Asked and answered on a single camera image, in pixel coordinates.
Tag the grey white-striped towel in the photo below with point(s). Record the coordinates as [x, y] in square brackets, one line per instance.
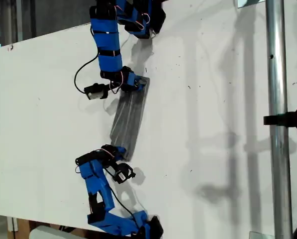
[130, 117]

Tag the white box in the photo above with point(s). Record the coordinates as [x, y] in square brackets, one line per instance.
[51, 233]

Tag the wooden table leg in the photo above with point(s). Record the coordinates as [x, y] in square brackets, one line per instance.
[22, 229]

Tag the black clamp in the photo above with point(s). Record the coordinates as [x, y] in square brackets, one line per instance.
[286, 119]

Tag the black camera stalk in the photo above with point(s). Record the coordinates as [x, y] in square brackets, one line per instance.
[116, 165]
[109, 88]

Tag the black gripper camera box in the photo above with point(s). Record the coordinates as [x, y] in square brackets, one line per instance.
[96, 91]
[124, 172]

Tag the steel post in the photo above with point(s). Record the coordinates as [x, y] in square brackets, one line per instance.
[278, 119]

